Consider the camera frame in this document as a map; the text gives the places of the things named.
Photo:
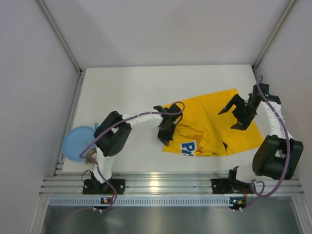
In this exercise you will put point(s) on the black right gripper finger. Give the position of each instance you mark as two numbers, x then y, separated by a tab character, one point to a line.
240	125
236	101

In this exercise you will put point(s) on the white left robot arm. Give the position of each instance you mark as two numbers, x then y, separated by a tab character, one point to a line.
112	134

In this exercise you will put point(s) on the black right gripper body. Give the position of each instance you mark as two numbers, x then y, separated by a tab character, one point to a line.
242	113

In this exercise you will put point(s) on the aluminium frame post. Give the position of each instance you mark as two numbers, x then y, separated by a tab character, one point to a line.
274	33
52	22

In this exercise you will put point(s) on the aluminium front frame rail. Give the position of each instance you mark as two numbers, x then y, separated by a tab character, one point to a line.
138	184

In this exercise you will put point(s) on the silver metal cup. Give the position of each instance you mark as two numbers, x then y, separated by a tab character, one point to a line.
91	156

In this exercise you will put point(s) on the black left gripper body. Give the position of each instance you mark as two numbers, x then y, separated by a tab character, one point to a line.
165	131

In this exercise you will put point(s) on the perforated metal cable duct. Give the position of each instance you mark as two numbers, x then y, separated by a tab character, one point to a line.
148	201

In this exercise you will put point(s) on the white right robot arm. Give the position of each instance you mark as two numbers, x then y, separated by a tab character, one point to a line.
279	152

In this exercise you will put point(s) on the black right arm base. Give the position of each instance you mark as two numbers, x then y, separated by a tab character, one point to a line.
230	185

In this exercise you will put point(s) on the blue plastic plate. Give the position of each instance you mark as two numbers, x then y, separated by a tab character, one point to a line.
76	141

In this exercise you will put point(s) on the right aluminium frame post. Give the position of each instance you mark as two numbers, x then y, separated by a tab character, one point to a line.
274	33

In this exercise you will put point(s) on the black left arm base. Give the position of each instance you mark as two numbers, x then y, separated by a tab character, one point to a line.
92	187

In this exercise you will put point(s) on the left aluminium frame post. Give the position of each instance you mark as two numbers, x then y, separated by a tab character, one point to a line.
52	22

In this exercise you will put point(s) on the yellow pikachu place mat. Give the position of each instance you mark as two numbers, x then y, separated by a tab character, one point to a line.
202	131

